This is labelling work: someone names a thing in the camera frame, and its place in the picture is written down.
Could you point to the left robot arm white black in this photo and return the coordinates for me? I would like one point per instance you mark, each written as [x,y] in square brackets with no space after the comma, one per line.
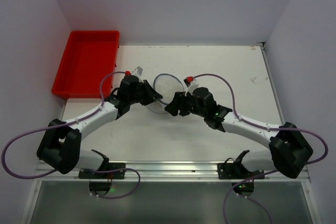
[61,144]

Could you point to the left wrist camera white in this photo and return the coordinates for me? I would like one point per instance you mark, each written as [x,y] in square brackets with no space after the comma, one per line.
[136,72]

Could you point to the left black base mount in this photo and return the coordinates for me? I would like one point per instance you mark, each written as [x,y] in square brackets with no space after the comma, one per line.
[101,183]

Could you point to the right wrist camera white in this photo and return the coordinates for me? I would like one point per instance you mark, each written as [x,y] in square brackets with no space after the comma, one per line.
[191,84]

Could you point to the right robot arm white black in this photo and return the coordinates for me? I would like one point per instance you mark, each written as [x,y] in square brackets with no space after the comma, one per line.
[289,149]

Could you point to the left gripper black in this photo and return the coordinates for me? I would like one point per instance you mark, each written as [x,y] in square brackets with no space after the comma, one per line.
[144,92]

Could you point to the white mesh laundry bag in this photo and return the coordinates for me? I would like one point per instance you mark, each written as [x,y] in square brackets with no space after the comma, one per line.
[166,85]

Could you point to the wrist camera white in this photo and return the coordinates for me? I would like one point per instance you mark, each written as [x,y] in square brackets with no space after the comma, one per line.
[191,84]
[136,72]

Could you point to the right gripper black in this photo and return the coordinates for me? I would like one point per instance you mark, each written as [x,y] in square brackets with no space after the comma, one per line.
[179,104]

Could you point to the aluminium mounting rail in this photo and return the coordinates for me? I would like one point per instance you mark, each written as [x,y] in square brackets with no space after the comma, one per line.
[171,171]

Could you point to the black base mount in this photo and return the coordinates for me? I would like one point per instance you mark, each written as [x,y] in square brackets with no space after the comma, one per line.
[101,183]
[232,169]

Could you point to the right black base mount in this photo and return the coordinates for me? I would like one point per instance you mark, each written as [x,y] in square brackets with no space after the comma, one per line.
[232,169]

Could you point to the red plastic tray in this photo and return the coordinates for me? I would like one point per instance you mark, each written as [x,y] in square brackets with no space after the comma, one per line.
[88,57]

